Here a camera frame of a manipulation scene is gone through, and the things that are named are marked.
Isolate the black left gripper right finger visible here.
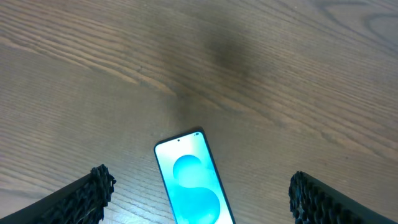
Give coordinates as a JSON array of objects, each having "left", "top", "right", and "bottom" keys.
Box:
[{"left": 289, "top": 171, "right": 397, "bottom": 224}]

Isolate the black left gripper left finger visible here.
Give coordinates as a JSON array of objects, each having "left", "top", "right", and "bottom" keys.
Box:
[{"left": 1, "top": 164, "right": 116, "bottom": 224}]

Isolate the blue Galaxy smartphone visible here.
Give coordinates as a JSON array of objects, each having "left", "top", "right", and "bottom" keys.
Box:
[{"left": 154, "top": 127, "right": 236, "bottom": 224}]

